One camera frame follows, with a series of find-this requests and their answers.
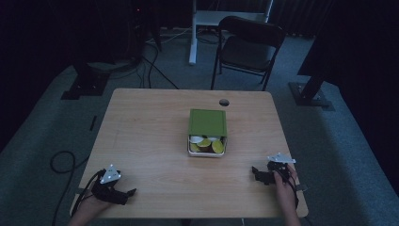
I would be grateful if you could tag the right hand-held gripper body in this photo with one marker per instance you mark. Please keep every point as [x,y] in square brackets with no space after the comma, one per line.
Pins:
[277,171]

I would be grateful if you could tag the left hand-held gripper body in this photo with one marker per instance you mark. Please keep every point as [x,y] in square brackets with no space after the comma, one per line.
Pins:
[109,188]

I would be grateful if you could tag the white cardboard capsule box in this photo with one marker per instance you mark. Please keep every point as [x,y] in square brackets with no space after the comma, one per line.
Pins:
[207,154]

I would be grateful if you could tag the white coffee capsule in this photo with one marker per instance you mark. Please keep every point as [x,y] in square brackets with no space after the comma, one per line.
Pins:
[213,138]
[196,139]

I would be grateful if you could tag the green box with lid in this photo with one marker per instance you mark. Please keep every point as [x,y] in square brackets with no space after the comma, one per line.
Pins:
[207,122]

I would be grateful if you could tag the person's right hand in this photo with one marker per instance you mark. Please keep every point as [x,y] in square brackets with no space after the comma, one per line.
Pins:
[284,191]

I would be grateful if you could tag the person's left hand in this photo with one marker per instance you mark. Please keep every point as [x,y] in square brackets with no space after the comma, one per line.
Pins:
[89,205]

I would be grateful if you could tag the green-topped coffee capsule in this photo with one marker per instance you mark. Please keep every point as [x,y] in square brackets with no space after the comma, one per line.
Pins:
[194,147]
[217,146]
[204,143]

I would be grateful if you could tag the small black stick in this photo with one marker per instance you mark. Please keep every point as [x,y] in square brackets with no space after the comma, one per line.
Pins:
[93,122]

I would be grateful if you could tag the black stand with bolted base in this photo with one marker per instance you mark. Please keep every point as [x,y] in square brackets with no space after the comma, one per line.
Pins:
[309,94]

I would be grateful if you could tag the black stand with flat base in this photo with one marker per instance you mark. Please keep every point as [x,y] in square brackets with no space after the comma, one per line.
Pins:
[86,84]

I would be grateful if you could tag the black folding chair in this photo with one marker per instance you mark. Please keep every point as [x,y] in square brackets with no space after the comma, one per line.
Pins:
[247,50]

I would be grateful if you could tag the white desk frame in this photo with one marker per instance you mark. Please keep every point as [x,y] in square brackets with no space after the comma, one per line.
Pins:
[216,17]

